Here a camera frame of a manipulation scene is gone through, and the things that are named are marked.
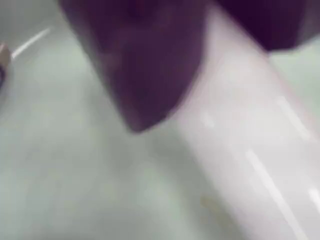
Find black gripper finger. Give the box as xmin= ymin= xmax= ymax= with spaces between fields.
xmin=59 ymin=0 xmax=210 ymax=134
xmin=216 ymin=0 xmax=320 ymax=52

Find red and white marker pen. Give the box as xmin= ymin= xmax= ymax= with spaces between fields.
xmin=174 ymin=0 xmax=320 ymax=240

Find black coiled cable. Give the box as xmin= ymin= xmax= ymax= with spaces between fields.
xmin=0 ymin=41 xmax=12 ymax=89

